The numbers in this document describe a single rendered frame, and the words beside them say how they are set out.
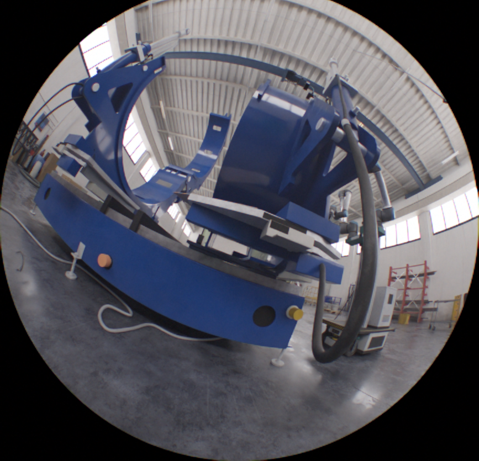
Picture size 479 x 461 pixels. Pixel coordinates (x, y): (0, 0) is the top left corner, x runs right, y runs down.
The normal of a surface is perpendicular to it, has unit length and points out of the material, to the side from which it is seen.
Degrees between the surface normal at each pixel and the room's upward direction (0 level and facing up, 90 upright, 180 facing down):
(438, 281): 90
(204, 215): 90
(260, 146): 127
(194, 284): 90
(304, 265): 90
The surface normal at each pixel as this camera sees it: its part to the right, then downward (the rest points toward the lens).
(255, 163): -0.11, 0.39
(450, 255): -0.93, -0.36
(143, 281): 0.16, -0.29
